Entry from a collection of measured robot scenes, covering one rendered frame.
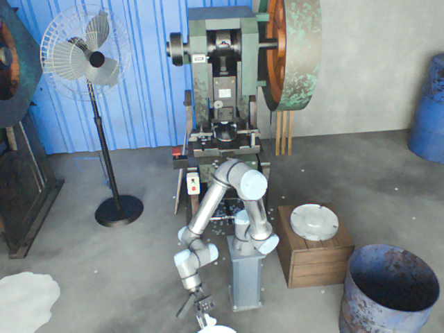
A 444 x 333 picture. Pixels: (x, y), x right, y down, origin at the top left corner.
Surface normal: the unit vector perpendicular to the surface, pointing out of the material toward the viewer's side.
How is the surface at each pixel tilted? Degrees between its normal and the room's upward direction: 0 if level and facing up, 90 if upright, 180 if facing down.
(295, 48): 77
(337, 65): 90
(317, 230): 0
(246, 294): 90
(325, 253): 90
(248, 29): 45
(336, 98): 90
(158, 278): 0
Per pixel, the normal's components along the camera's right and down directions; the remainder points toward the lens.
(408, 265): -0.74, 0.36
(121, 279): -0.03, -0.83
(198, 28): 0.05, -0.20
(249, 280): 0.15, 0.54
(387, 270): -0.43, 0.48
